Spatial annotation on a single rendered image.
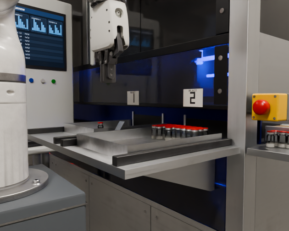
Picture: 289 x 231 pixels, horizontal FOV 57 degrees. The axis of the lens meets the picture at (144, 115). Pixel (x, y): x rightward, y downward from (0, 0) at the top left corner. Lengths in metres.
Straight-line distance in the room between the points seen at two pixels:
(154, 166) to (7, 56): 0.34
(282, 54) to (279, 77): 0.08
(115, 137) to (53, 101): 0.72
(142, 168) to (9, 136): 0.25
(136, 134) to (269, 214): 0.51
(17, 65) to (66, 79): 1.08
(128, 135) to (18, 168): 0.47
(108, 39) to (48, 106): 0.97
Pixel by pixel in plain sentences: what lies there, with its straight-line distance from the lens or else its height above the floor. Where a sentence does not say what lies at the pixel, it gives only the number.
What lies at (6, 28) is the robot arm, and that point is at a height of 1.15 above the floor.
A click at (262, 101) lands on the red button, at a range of 0.74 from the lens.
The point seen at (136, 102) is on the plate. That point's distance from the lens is 1.14.
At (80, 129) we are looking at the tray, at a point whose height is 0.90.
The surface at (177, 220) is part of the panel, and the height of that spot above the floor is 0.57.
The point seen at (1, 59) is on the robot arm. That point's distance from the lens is 0.49.
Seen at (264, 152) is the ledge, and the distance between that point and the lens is 0.78.
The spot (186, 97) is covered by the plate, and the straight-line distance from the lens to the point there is 0.93.
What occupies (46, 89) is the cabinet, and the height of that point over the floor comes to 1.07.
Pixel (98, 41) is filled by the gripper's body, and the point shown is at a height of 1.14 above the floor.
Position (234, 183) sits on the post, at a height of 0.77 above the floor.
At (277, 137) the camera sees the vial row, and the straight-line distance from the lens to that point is 0.85.
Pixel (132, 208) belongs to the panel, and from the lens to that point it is 1.27.
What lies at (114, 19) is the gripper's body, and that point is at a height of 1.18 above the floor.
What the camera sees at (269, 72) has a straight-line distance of 0.92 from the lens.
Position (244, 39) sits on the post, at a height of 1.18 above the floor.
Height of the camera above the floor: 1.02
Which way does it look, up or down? 4 degrees down
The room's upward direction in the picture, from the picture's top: straight up
